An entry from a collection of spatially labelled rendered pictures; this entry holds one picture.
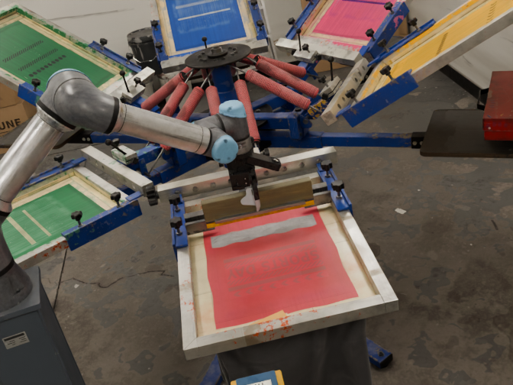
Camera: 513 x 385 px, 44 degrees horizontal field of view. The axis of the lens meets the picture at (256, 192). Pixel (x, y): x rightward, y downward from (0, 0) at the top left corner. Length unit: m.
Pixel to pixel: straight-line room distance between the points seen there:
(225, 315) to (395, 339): 1.38
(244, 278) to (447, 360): 1.29
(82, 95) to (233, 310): 0.73
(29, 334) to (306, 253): 0.84
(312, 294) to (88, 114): 0.80
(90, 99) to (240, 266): 0.74
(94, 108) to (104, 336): 2.06
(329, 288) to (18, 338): 0.85
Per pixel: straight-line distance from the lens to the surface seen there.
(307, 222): 2.14
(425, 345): 3.03
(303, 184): 2.01
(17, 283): 1.73
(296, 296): 1.84
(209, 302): 1.89
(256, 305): 1.84
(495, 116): 2.41
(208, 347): 1.71
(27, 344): 1.79
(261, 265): 1.99
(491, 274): 3.43
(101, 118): 1.59
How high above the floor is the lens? 2.12
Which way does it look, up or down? 29 degrees down
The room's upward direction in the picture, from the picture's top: 11 degrees counter-clockwise
